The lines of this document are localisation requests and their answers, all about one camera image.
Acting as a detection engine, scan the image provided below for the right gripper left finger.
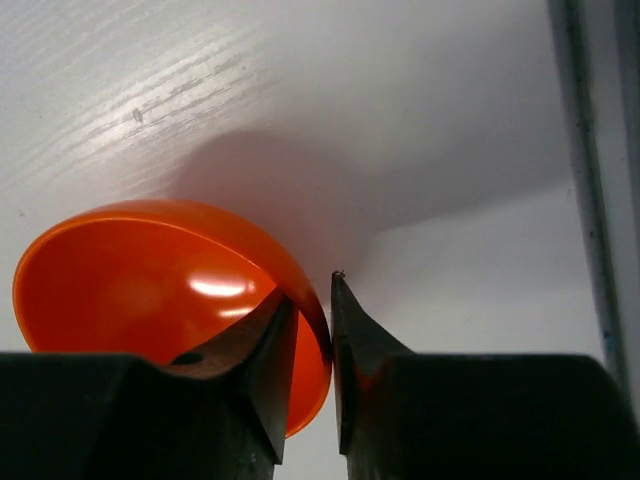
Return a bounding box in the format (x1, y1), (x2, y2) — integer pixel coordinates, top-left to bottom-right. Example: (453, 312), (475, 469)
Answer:
(1, 290), (298, 479)

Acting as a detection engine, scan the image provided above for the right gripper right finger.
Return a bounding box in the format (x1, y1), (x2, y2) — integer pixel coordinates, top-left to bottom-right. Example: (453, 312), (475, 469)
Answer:
(331, 273), (639, 479)

